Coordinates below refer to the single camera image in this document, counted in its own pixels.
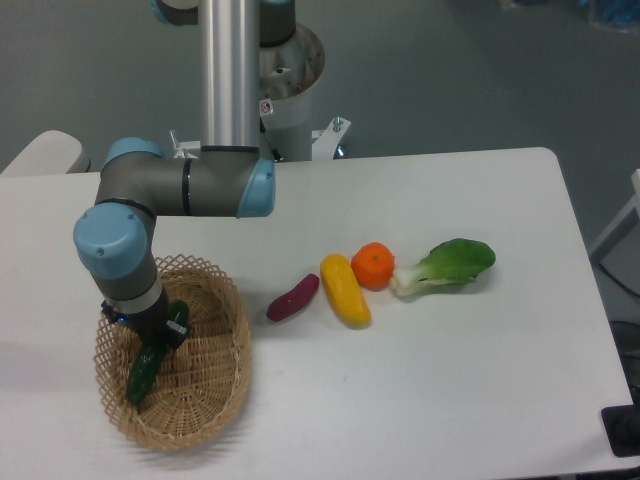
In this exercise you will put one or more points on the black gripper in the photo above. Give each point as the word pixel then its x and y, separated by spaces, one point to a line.
pixel 151 323

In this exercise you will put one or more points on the dark green cucumber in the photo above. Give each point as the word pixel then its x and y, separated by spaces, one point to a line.
pixel 151 356

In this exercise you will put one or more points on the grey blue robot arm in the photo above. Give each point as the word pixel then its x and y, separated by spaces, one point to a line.
pixel 229 177

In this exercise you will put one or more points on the woven wicker basket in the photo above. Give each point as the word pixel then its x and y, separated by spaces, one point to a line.
pixel 202 385

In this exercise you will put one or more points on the purple sweet potato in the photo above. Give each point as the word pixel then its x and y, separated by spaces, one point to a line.
pixel 295 300

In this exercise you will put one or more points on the orange tangerine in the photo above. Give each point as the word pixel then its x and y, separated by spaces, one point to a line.
pixel 373 266

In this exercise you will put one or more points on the green bok choy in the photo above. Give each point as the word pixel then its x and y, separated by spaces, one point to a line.
pixel 455 262

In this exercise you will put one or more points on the black device at edge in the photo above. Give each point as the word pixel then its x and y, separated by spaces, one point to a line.
pixel 621 424

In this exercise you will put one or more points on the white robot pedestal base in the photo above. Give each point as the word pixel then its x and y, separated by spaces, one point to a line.
pixel 292 110

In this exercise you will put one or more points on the white furniture frame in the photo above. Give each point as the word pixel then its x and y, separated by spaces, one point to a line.
pixel 620 226

